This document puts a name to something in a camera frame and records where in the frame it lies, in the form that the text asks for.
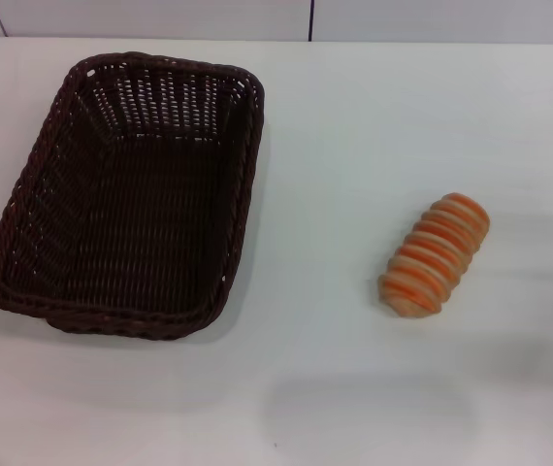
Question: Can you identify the dark brown wicker basket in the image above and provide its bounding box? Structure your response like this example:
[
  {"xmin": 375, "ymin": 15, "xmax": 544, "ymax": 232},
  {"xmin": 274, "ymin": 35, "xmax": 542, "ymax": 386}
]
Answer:
[{"xmin": 0, "ymin": 50, "xmax": 267, "ymax": 341}]

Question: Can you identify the orange striped bread roll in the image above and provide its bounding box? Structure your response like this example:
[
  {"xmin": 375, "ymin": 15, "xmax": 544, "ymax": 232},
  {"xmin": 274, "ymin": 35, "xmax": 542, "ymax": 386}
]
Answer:
[{"xmin": 377, "ymin": 191, "xmax": 491, "ymax": 320}]

